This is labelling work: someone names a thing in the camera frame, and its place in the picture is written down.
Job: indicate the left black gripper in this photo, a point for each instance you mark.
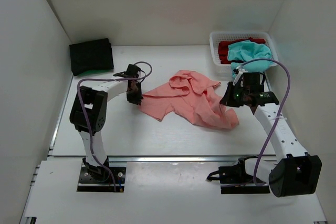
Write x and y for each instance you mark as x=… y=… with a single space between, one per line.
x=136 y=99

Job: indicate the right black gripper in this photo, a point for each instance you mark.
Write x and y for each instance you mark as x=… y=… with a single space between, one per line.
x=227 y=100

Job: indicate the pink t shirt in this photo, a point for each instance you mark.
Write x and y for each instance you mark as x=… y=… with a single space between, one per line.
x=192 y=96

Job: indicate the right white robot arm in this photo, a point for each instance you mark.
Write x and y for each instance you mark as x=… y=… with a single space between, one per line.
x=296 y=172

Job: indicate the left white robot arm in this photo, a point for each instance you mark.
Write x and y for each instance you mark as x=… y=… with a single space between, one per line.
x=88 y=115

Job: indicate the white plastic basket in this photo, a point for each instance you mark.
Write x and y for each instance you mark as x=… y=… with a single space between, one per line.
x=215 y=37

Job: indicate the teal t shirt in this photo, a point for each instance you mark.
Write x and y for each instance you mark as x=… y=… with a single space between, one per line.
x=246 y=51

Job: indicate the red t shirt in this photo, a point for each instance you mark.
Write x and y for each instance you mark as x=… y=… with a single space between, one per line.
x=223 y=49

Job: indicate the folded black t shirt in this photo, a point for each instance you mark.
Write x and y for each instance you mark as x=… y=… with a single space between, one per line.
x=91 y=56

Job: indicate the aluminium table rail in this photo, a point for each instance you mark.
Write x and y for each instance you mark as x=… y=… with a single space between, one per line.
x=175 y=159

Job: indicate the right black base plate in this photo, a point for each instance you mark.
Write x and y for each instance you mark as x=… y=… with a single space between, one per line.
x=234 y=182

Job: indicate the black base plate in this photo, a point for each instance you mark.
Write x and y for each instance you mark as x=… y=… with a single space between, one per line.
x=234 y=182
x=104 y=184

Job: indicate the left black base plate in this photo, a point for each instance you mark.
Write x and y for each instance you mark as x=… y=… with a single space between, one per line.
x=104 y=184

